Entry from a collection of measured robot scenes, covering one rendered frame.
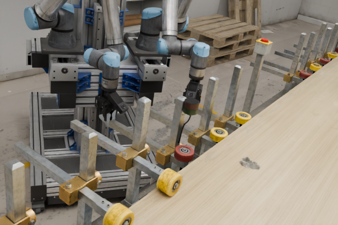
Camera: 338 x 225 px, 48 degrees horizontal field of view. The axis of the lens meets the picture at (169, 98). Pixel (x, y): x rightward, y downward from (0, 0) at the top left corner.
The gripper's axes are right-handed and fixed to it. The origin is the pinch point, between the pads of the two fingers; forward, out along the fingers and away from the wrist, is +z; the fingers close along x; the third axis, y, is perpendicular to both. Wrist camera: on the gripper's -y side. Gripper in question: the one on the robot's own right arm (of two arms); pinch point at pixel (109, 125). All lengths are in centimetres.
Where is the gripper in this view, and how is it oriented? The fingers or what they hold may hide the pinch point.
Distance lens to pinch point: 180.4
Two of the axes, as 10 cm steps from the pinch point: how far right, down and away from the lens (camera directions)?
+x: -5.9, 2.7, -7.6
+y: -7.9, -3.6, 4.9
